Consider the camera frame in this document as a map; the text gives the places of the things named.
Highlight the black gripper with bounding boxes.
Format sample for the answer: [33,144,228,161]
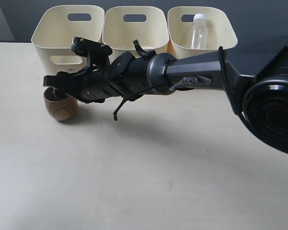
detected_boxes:
[43,52,137,104]

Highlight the brown wooden cup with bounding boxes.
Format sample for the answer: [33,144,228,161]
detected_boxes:
[43,87,79,121]

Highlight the clear plastic bottle white cap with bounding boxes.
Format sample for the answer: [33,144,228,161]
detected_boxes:
[186,13,208,49]

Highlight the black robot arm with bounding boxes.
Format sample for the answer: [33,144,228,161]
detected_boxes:
[43,35,288,154]

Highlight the left cream plastic bin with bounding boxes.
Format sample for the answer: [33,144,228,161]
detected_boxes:
[31,5,105,75]

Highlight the cream plastic bin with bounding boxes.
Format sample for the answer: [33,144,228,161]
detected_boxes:
[31,5,105,75]
[102,6,169,62]
[167,6,238,59]

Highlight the middle cream plastic bin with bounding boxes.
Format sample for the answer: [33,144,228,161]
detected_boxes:
[102,6,169,62]

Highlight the right cream plastic bin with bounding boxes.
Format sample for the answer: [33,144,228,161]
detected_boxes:
[167,6,238,59]

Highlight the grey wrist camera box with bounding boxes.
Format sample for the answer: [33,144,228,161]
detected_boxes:
[70,36,112,67]

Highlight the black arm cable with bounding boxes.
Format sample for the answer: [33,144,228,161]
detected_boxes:
[113,39,178,121]

